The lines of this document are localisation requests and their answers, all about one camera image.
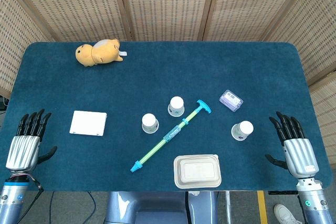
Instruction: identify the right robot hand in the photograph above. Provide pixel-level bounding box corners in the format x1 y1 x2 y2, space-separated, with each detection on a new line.
265 111 320 179

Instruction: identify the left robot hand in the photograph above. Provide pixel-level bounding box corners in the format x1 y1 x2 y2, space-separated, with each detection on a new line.
5 108 58 174

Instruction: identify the white floral paper cup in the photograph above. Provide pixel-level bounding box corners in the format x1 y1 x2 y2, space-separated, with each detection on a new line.
167 96 186 117
230 120 255 141
141 113 160 134

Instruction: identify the white shoe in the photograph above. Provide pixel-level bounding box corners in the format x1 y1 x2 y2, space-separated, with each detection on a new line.
274 204 304 224

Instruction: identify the white flat square box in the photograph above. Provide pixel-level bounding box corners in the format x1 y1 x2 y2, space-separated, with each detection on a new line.
69 110 108 137

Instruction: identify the clear purple plastic box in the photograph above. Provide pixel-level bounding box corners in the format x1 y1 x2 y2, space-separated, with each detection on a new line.
218 90 244 113

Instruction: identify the metal table leg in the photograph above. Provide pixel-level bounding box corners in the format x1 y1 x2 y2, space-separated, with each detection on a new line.
224 191 232 224

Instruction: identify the beige pulp food container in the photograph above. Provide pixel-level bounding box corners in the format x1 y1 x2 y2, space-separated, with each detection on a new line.
173 153 223 190

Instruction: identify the orange plush bear toy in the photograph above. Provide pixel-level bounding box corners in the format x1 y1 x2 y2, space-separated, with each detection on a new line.
75 39 128 67

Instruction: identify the green blue water pump toy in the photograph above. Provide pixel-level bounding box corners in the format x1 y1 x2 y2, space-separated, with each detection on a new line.
130 99 212 173

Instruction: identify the grey blue robot torso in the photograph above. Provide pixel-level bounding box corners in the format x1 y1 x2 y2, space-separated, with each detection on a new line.
104 191 220 224

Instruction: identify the blue felt table cover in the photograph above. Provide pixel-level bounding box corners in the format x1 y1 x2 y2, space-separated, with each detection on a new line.
0 41 333 192

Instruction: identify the woven bamboo folding screen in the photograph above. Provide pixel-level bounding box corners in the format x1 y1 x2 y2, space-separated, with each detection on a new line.
0 0 336 168

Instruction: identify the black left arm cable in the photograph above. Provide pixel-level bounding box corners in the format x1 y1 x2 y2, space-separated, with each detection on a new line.
26 173 45 196

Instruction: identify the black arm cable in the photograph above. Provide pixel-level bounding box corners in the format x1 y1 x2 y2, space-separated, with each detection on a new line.
298 195 307 224
26 173 45 196

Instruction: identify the black table frame bar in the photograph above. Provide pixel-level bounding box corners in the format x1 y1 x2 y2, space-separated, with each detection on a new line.
268 190 300 196

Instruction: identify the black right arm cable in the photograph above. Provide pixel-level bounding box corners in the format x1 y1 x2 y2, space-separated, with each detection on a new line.
298 195 307 224

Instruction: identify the black floor cable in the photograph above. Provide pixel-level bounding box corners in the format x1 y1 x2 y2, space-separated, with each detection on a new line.
48 191 55 218
86 191 98 218

